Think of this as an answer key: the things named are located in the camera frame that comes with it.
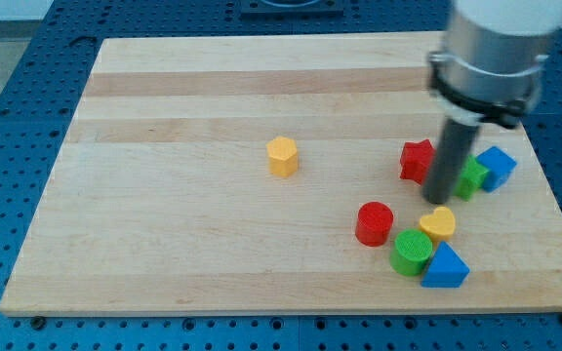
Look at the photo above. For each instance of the wooden board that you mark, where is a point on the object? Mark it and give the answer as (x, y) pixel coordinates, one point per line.
(161, 201)

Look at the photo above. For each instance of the yellow hexagon block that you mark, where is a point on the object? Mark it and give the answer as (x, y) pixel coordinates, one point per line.
(283, 156)

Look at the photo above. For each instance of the green cylinder block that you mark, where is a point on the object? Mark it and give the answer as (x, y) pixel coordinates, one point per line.
(410, 253)

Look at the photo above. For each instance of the green star block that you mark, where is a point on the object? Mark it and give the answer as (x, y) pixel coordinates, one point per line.
(471, 179)

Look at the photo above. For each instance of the red star block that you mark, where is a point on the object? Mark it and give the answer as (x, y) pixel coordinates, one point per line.
(415, 160)

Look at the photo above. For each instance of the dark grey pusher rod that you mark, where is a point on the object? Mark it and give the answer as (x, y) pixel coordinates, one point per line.
(454, 146)

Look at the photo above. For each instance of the red cylinder block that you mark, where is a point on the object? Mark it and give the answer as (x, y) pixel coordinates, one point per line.
(374, 221)

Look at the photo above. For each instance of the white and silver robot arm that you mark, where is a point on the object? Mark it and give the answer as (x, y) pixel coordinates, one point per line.
(487, 70)

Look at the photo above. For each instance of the blue triangle block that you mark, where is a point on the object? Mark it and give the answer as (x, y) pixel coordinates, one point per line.
(446, 269)

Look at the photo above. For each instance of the yellow heart block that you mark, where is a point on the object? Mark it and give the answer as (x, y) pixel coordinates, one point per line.
(440, 225)

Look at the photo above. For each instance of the blue cube block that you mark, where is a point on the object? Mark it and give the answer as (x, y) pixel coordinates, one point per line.
(500, 166)

